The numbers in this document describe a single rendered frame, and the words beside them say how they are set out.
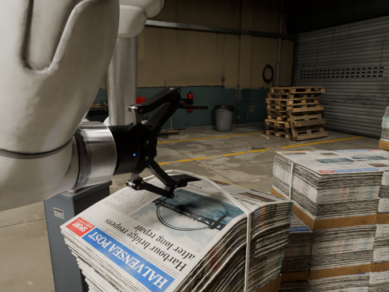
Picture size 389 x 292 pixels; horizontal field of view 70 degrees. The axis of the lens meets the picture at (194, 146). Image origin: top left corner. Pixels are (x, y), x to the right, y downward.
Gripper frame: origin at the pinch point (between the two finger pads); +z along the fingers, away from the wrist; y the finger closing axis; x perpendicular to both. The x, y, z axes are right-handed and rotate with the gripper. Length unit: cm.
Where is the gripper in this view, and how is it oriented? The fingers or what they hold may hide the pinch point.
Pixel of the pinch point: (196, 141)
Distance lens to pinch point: 55.3
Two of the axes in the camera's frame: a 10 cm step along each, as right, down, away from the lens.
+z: 6.7, -0.9, 7.4
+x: 7.4, 1.8, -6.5
